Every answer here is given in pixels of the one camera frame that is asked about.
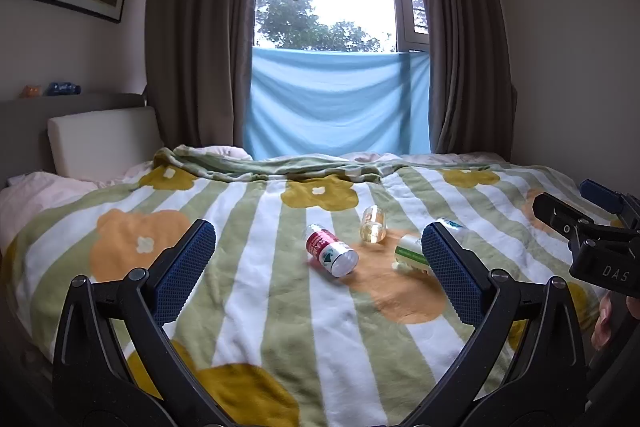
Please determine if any clear yellowish small bottle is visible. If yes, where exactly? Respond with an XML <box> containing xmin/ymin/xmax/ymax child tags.
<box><xmin>359</xmin><ymin>205</ymin><xmax>387</xmax><ymax>244</ymax></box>

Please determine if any pale pink bed sheet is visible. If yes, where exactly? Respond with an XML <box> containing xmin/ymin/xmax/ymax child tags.
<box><xmin>0</xmin><ymin>145</ymin><xmax>253</xmax><ymax>253</ymax></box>

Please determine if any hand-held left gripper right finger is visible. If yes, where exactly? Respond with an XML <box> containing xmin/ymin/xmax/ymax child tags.
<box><xmin>399</xmin><ymin>222</ymin><xmax>589</xmax><ymax>427</ymax></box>

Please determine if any striped flower blanket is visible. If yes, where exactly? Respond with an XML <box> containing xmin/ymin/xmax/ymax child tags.
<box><xmin>6</xmin><ymin>146</ymin><xmax>632</xmax><ymax>427</ymax></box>

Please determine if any brown curtain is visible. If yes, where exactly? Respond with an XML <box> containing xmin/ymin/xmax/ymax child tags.
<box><xmin>143</xmin><ymin>0</ymin><xmax>266</xmax><ymax>160</ymax></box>
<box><xmin>419</xmin><ymin>0</ymin><xmax>517</xmax><ymax>156</ymax></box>

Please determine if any white teal print cup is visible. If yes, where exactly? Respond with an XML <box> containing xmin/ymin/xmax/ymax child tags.
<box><xmin>436</xmin><ymin>217</ymin><xmax>472</xmax><ymax>249</ymax></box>

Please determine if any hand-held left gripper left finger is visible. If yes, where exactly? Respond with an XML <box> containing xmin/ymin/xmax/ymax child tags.
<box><xmin>52</xmin><ymin>219</ymin><xmax>227</xmax><ymax>427</ymax></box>

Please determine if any white headboard cushion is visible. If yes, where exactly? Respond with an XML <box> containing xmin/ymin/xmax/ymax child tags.
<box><xmin>47</xmin><ymin>106</ymin><xmax>164</xmax><ymax>183</ymax></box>

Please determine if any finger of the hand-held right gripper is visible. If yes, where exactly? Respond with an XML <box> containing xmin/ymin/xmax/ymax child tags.
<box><xmin>580</xmin><ymin>179</ymin><xmax>627</xmax><ymax>219</ymax></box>
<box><xmin>532</xmin><ymin>192</ymin><xmax>597</xmax><ymax>239</ymax></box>

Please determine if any grey headboard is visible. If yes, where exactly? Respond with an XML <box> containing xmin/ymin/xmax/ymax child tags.
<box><xmin>0</xmin><ymin>93</ymin><xmax>166</xmax><ymax>190</ymax></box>

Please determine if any green-labelled white bottle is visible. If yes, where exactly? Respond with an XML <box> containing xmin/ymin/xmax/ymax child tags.
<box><xmin>393</xmin><ymin>234</ymin><xmax>435</xmax><ymax>278</ymax></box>

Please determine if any person's right hand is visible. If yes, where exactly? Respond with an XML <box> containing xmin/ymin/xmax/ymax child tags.
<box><xmin>590</xmin><ymin>293</ymin><xmax>640</xmax><ymax>352</ymax></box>

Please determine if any red-labelled white bottle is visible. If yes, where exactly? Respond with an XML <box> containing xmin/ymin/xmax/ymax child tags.
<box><xmin>305</xmin><ymin>223</ymin><xmax>360</xmax><ymax>278</ymax></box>

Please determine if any light blue cloth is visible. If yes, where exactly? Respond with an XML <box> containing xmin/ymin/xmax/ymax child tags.
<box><xmin>243</xmin><ymin>47</ymin><xmax>432</xmax><ymax>160</ymax></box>

